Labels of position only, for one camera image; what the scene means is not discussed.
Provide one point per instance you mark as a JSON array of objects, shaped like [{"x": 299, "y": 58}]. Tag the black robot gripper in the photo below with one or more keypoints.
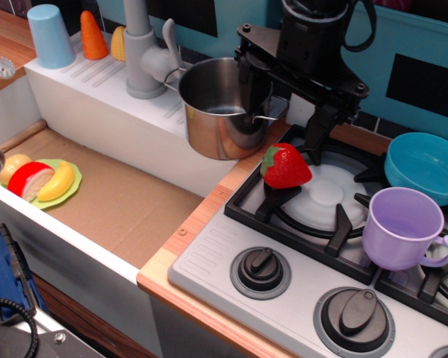
[{"x": 309, "y": 65}]

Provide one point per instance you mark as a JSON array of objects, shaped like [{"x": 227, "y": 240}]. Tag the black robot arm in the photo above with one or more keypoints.
[{"x": 329, "y": 17}]

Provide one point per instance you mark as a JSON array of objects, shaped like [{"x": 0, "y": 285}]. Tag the red toy strawberry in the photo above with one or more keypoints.
[{"x": 284, "y": 167}]

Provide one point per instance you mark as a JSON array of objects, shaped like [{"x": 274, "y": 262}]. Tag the stainless steel pot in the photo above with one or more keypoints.
[{"x": 218, "y": 127}]

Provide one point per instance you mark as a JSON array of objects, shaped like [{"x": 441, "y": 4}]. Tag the black stove grate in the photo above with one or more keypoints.
[{"x": 324, "y": 219}]

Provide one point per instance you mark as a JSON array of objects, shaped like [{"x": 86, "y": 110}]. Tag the teal plastic bowl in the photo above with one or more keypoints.
[{"x": 419, "y": 161}]

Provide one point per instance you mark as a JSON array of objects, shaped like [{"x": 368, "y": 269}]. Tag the grey toy faucet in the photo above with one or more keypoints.
[{"x": 148, "y": 65}]

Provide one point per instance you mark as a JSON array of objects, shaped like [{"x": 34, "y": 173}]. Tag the purple plastic mug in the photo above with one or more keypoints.
[{"x": 403, "y": 230}]

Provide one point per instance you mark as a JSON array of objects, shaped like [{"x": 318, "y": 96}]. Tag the left black stove knob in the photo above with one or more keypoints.
[{"x": 260, "y": 273}]

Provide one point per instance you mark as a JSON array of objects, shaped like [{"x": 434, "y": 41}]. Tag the black stove knob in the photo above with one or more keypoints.
[
  {"x": 353, "y": 322},
  {"x": 260, "y": 273}
]

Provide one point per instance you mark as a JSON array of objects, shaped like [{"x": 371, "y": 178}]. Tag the yellow toy corn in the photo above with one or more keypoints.
[{"x": 118, "y": 44}]

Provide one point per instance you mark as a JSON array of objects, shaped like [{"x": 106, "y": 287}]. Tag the orange toy carrot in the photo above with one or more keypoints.
[{"x": 92, "y": 39}]

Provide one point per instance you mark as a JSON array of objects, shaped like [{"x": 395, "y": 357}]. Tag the right black stove knob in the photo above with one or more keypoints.
[{"x": 353, "y": 322}]

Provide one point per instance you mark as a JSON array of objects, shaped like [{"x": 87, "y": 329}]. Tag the yellow toy banana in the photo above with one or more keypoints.
[{"x": 60, "y": 182}]

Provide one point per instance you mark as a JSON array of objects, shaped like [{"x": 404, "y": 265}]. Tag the light blue plastic cup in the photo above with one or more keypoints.
[{"x": 51, "y": 39}]

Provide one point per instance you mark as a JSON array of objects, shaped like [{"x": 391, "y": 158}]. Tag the green plastic plate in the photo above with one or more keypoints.
[{"x": 54, "y": 163}]

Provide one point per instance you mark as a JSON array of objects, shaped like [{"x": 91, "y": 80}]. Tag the red toy cheese wedge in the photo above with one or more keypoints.
[{"x": 29, "y": 179}]

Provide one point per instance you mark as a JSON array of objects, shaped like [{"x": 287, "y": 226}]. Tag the white slotted spoon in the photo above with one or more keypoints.
[{"x": 7, "y": 69}]

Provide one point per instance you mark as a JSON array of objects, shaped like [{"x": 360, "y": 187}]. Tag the yellow toy lemon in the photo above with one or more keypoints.
[{"x": 11, "y": 165}]

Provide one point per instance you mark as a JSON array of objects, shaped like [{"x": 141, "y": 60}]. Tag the blue clamp device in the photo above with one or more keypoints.
[{"x": 16, "y": 280}]

